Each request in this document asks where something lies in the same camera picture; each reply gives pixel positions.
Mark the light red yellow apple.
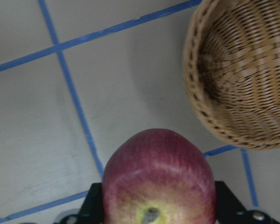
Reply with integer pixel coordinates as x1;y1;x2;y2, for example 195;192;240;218
102;129;217;224

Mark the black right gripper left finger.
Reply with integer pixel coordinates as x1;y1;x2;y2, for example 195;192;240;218
78;183;104;224

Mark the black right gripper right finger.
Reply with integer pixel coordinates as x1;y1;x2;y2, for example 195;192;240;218
215;181;246;224

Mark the woven wicker basket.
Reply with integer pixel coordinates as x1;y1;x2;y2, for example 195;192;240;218
183;0;280;150

